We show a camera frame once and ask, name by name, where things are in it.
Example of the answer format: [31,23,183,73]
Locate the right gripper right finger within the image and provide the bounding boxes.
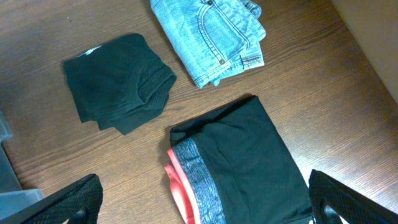
[308,169,397,224]

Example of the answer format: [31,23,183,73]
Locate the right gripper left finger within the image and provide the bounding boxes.
[1,174,103,224]

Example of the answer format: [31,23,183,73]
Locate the black shorts with red trim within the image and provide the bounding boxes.
[165,95,313,224]

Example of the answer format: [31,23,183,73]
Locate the clear plastic storage bin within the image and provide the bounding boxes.
[0,113,43,220]

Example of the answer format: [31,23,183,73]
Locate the small folded black shirt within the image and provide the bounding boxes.
[63,34,177,135]

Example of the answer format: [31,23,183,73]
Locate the folded light blue jeans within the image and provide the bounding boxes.
[150,0,266,88]

